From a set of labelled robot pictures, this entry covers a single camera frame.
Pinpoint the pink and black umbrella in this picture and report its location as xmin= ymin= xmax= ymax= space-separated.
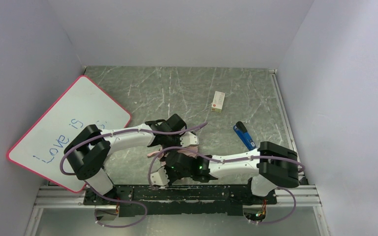
xmin=147 ymin=146 xmax=198 ymax=158

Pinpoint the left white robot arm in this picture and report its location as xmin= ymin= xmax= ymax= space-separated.
xmin=60 ymin=114 xmax=198 ymax=198

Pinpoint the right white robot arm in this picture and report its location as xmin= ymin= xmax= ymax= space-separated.
xmin=162 ymin=141 xmax=300 ymax=197

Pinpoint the small white cardboard box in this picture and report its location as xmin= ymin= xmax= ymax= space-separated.
xmin=211 ymin=91 xmax=225 ymax=113

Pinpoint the blue marker pen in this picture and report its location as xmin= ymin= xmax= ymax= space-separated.
xmin=233 ymin=121 xmax=257 ymax=150

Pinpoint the red framed whiteboard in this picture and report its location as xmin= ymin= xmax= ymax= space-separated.
xmin=6 ymin=76 xmax=131 ymax=193

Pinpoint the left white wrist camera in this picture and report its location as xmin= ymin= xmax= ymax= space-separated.
xmin=180 ymin=132 xmax=199 ymax=148

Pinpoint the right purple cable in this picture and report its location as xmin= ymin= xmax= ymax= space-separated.
xmin=147 ymin=146 xmax=305 ymax=226

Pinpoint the purple cable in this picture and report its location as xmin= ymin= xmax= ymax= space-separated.
xmin=147 ymin=146 xmax=305 ymax=226
xmin=59 ymin=122 xmax=209 ymax=228

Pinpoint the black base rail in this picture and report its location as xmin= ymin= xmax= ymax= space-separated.
xmin=83 ymin=184 xmax=277 ymax=217

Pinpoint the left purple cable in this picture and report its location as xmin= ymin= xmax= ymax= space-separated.
xmin=59 ymin=122 xmax=209 ymax=228

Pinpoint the aluminium frame rail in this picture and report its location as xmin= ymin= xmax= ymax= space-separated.
xmin=26 ymin=184 xmax=329 ymax=236

